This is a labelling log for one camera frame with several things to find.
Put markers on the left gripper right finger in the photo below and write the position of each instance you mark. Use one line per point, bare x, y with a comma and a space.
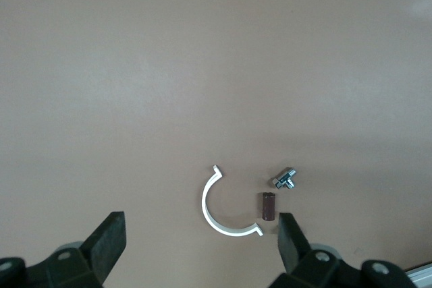
293, 247

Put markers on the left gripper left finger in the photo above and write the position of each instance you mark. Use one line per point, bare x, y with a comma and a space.
104, 247

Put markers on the brown ridged block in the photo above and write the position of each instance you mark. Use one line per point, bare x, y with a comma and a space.
267, 207

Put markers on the silver metal fitting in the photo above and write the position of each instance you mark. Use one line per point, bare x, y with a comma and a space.
281, 180

